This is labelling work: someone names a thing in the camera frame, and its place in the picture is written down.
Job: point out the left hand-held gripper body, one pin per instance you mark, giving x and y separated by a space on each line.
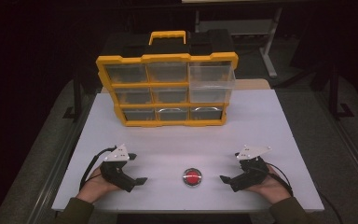
116 174

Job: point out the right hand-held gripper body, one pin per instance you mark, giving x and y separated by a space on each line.
253 174

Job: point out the round red silver-rimmed button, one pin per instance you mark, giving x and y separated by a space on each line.
192 177

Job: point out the large clear plastic drawer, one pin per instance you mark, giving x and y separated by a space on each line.
211 84

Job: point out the person's right hand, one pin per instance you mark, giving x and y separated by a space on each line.
272 188

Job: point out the person's left hand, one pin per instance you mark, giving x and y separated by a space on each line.
94 188

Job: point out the beige board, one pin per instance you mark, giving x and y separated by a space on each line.
251 84

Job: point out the black metal stand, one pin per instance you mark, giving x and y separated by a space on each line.
334 99
77 99

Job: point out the set of small clear drawers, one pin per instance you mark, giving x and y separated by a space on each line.
127 73

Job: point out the yellow black organizer cabinet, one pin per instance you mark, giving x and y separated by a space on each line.
167 58

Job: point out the white desk with metal legs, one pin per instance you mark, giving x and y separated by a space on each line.
270 40

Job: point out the metal rail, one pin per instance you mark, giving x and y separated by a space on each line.
62 155
351 149

